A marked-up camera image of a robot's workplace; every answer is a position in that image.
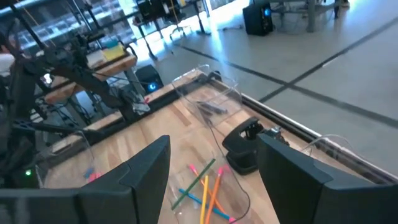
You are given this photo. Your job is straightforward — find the dark pencil with red end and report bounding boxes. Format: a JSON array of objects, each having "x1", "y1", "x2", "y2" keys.
[{"x1": 170, "y1": 158, "x2": 216, "y2": 211}]

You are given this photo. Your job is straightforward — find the orange pencil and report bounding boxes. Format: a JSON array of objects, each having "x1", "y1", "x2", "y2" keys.
[
  {"x1": 188, "y1": 164, "x2": 227, "y2": 215},
  {"x1": 204, "y1": 167, "x2": 225, "y2": 224}
]

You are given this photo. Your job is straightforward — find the black device with blue light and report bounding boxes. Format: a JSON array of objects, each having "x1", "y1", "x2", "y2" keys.
[{"x1": 135, "y1": 64, "x2": 165, "y2": 94}]

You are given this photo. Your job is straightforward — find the dark blue pen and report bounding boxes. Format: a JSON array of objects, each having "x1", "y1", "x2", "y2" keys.
[{"x1": 195, "y1": 101, "x2": 218, "y2": 110}]

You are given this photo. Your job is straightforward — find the blue pencil with red end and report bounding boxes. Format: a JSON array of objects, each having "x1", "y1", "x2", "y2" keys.
[{"x1": 178, "y1": 187, "x2": 236, "y2": 223}]

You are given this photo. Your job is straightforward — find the clear plastic bin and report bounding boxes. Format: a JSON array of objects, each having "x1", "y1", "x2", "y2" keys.
[
  {"x1": 36, "y1": 129, "x2": 105, "y2": 189},
  {"x1": 166, "y1": 123, "x2": 252, "y2": 224},
  {"x1": 300, "y1": 134, "x2": 361, "y2": 162},
  {"x1": 172, "y1": 63, "x2": 244, "y2": 127}
]

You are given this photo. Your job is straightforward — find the black plastic device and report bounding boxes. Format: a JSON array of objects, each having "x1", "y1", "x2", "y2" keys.
[{"x1": 221, "y1": 116, "x2": 265, "y2": 175}]

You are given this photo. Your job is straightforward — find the person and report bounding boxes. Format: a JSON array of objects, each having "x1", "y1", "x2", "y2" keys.
[{"x1": 0, "y1": 32, "x2": 16, "y2": 78}]

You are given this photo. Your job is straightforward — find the yellow foam pad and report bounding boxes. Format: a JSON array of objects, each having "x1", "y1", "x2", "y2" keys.
[{"x1": 102, "y1": 43, "x2": 127, "y2": 62}]

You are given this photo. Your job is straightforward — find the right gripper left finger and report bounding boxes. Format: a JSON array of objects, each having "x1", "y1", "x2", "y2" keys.
[{"x1": 0, "y1": 135, "x2": 171, "y2": 224}]

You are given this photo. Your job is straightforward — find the pink eraser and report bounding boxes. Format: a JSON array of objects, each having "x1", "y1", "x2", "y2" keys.
[{"x1": 88, "y1": 172, "x2": 103, "y2": 184}]

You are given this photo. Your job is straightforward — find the wooden background workbench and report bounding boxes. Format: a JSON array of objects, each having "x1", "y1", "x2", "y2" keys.
[{"x1": 43, "y1": 43, "x2": 138, "y2": 105}]

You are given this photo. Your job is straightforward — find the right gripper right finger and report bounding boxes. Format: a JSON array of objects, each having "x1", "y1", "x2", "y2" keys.
[{"x1": 256, "y1": 133, "x2": 398, "y2": 224}]

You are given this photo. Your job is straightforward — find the purple pen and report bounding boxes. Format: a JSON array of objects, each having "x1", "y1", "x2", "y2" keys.
[{"x1": 198, "y1": 102, "x2": 228, "y2": 115}]

